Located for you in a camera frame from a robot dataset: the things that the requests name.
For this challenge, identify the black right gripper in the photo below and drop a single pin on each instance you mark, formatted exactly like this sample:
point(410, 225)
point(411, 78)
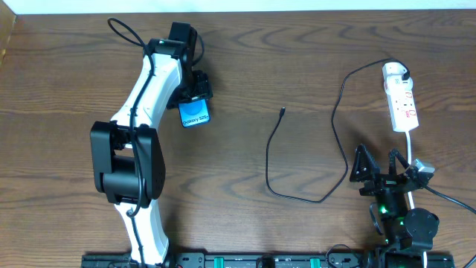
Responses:
point(385, 183)

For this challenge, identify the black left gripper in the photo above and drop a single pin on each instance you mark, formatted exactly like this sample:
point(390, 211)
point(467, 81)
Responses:
point(197, 94)

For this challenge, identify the blue Galaxy smartphone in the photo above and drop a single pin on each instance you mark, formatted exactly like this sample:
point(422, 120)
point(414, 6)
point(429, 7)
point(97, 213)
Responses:
point(194, 113)

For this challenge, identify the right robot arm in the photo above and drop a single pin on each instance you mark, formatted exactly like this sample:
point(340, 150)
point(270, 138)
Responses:
point(408, 232)

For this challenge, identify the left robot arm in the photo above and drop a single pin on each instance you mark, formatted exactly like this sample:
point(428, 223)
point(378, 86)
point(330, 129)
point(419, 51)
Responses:
point(128, 162)

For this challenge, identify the white USB charger plug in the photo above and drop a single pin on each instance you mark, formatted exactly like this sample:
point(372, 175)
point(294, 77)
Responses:
point(393, 75)

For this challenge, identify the white power strip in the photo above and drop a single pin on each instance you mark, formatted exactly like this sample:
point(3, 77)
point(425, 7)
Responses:
point(403, 112)

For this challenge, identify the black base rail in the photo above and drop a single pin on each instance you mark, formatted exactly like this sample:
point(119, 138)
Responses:
point(332, 259)

